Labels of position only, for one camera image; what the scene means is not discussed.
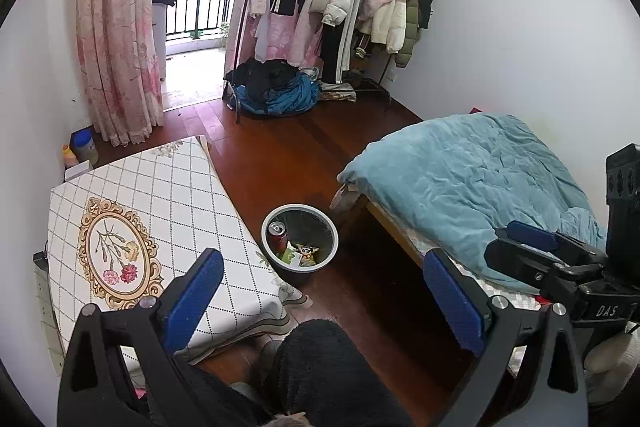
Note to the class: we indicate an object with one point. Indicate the black hanging garment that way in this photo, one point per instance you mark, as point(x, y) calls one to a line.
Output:
point(426, 7)

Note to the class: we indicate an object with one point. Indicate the red drink can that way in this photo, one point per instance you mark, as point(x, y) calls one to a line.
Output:
point(277, 237)

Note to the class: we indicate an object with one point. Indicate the metal clothes rack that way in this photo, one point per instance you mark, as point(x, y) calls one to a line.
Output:
point(240, 7)

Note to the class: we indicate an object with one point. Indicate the blue and white tub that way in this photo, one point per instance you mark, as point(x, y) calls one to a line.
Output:
point(84, 147)

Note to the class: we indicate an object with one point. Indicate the green jacket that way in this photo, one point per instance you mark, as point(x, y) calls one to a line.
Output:
point(410, 37)

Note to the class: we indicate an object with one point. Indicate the white wall socket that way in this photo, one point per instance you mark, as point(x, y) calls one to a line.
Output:
point(392, 75)

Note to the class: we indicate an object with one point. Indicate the grey metal frame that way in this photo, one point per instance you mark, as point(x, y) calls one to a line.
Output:
point(45, 302)

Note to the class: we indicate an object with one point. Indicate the small white box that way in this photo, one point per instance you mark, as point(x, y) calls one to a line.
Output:
point(79, 171)

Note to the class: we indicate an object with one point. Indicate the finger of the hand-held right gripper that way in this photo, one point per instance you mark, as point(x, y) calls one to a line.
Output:
point(535, 234)
point(520, 262)

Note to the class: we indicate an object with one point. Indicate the round grey trash bin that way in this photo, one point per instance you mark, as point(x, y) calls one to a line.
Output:
point(300, 277)

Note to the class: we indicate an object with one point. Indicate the blue and black clothes pile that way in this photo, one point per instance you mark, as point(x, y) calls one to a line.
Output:
point(275, 89)

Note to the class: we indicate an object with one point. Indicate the small yellow bottle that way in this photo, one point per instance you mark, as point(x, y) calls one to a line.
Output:
point(69, 156)

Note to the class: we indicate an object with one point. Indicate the white cabinet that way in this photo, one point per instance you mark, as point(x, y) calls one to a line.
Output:
point(159, 42)

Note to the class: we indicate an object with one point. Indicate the pink floral curtain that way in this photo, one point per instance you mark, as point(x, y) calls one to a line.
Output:
point(115, 32)

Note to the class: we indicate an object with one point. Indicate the person's black fleece trouser leg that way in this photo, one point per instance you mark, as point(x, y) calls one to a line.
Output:
point(320, 372)

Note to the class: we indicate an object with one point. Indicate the patterned floor cloth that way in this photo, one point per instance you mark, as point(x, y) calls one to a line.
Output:
point(339, 96)

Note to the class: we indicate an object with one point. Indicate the cream jacket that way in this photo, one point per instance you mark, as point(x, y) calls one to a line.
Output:
point(387, 27)

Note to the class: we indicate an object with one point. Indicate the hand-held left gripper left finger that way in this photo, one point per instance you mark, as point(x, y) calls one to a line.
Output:
point(200, 292)

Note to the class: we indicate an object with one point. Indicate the wooden bed frame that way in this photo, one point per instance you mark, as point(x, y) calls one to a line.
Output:
point(385, 222)

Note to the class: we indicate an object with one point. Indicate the green snack packet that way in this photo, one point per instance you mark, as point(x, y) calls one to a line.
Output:
point(289, 254)

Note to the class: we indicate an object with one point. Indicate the pink hanging dress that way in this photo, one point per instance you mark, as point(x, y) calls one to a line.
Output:
point(285, 37)

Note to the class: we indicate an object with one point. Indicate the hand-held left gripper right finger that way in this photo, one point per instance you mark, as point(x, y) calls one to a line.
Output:
point(452, 302)

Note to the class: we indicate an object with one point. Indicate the black white-striped trousers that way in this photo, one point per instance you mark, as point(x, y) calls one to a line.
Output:
point(334, 52)

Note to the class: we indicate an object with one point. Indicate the bed with teal blanket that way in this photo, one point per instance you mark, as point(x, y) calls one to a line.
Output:
point(475, 177)

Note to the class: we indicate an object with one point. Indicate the person's right hand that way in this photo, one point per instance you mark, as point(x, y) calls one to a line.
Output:
point(615, 367)

